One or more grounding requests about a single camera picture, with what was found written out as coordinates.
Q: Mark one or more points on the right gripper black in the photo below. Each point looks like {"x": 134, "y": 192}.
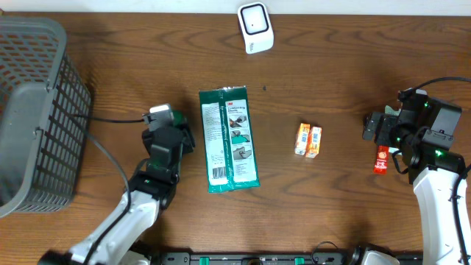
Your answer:
{"x": 387, "y": 123}

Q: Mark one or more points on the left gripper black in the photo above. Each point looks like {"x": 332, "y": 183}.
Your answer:
{"x": 188, "y": 140}

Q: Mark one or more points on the red adhesive tube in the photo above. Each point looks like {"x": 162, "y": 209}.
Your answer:
{"x": 381, "y": 163}

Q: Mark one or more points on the green 3M adhesive package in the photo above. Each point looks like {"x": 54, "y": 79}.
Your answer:
{"x": 229, "y": 148}

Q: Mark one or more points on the orange tissue pack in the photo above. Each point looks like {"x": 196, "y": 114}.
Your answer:
{"x": 302, "y": 139}
{"x": 313, "y": 145}

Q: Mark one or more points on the mint green wipes pack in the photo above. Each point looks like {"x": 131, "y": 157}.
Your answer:
{"x": 392, "y": 112}

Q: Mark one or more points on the green-lidded small jar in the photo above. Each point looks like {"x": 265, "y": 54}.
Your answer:
{"x": 179, "y": 118}

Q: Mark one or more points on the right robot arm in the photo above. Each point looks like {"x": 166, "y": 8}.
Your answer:
{"x": 419, "y": 144}

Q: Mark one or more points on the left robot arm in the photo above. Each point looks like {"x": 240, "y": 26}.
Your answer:
{"x": 148, "y": 193}

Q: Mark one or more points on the white barcode scanner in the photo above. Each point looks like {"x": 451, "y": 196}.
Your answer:
{"x": 256, "y": 27}

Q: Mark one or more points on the grey plastic mesh basket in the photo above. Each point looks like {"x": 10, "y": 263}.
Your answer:
{"x": 44, "y": 105}

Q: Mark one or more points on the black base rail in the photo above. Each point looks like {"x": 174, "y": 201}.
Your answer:
{"x": 325, "y": 252}

